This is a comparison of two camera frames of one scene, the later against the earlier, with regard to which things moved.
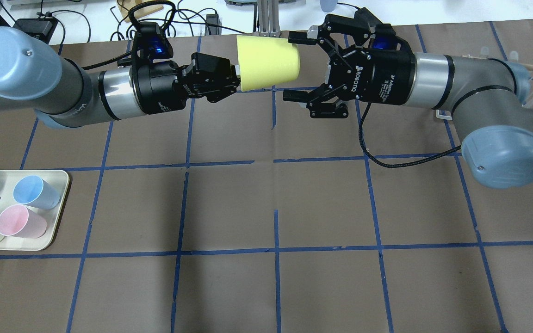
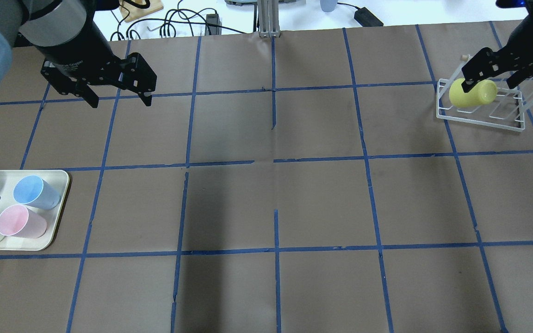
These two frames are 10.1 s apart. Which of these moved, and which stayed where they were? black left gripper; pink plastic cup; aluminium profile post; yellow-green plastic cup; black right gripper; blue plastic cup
Moved: black left gripper; black right gripper; yellow-green plastic cup
Stayed: blue plastic cup; aluminium profile post; pink plastic cup
